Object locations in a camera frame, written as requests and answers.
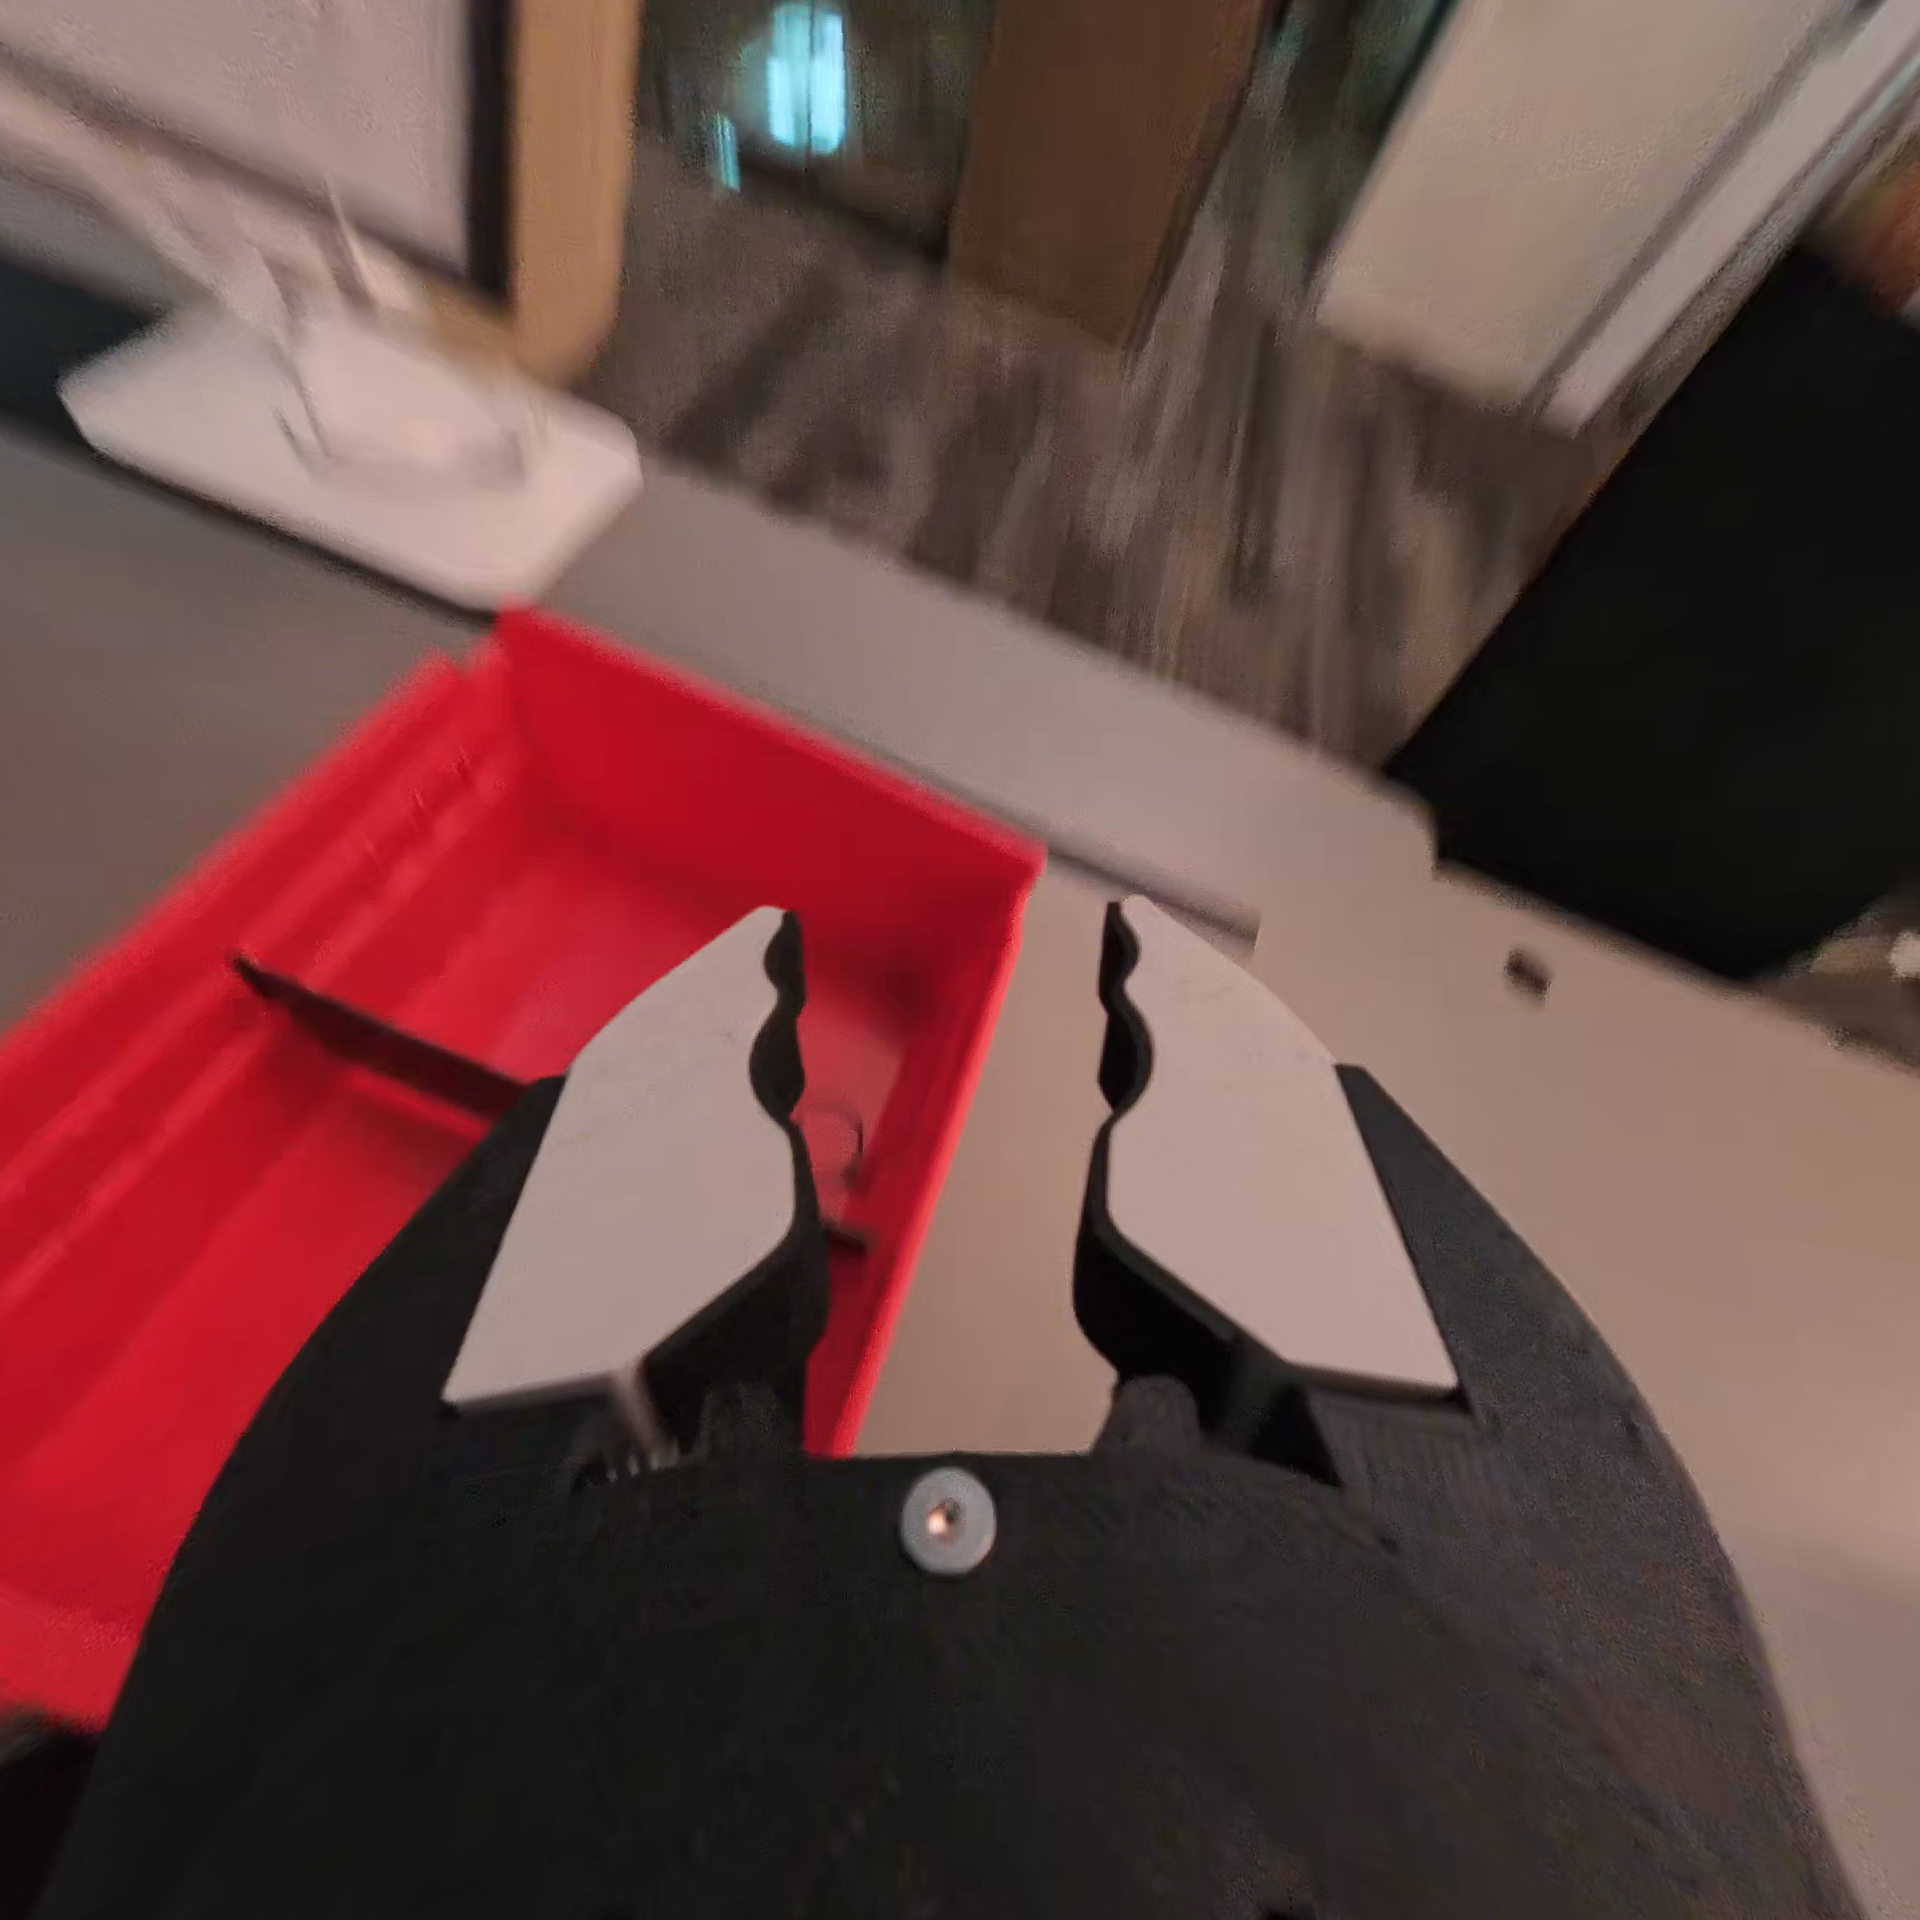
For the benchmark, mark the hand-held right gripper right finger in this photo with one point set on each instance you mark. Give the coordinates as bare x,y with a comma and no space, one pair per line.
1260,1200

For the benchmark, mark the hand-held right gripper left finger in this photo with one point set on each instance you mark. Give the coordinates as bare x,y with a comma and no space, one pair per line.
645,1200

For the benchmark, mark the red plastic bin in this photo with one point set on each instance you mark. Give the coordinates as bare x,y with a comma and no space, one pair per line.
224,1275

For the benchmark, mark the white cabinet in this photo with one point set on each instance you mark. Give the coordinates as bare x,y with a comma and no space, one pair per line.
1500,180

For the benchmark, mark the tall cardboard box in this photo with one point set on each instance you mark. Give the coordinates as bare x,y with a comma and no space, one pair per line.
1095,150

